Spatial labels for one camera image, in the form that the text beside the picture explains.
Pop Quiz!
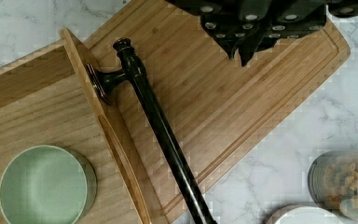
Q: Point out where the black metal drawer handle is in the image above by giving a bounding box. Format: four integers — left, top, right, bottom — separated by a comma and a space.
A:
86, 38, 217, 224

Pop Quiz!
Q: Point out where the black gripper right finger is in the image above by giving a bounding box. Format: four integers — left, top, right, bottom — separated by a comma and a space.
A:
238, 0, 358, 66

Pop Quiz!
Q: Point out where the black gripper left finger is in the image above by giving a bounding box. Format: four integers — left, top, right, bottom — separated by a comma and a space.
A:
167, 0, 263, 60

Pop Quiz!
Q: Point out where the green ceramic bowl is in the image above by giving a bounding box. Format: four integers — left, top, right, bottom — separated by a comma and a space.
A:
0, 145, 97, 224

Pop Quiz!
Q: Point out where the clear jar with snacks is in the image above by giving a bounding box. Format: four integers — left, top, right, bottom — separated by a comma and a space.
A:
308, 150, 358, 222

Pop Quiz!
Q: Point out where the bamboo cutting board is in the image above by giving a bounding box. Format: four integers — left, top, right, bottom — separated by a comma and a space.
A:
79, 0, 350, 224

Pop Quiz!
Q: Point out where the white plate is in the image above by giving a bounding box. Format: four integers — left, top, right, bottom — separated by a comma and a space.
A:
266, 205, 344, 224

